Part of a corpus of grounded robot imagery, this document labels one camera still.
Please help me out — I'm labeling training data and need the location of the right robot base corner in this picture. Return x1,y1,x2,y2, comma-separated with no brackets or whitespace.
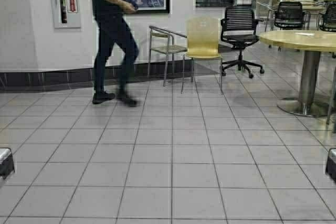
325,148,336,182

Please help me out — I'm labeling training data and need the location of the black mesh office chair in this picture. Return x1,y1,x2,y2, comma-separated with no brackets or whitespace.
220,6,265,79

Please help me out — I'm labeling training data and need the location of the walking person in dark clothes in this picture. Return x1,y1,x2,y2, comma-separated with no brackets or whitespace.
92,0,139,107

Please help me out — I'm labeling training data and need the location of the black mesh chair background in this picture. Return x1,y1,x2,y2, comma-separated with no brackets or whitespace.
274,1,304,30

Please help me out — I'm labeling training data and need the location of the metal frame armchair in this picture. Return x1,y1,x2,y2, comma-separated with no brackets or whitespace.
147,25,187,87

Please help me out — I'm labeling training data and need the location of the yellow wooden chair by wall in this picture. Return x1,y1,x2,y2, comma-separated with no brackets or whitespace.
182,16,224,90

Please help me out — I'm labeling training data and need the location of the fire extinguisher wall cabinet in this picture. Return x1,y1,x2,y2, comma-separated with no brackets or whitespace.
51,0,81,29

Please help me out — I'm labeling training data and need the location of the round yellow pedestal table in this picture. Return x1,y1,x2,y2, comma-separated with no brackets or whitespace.
259,30,335,117

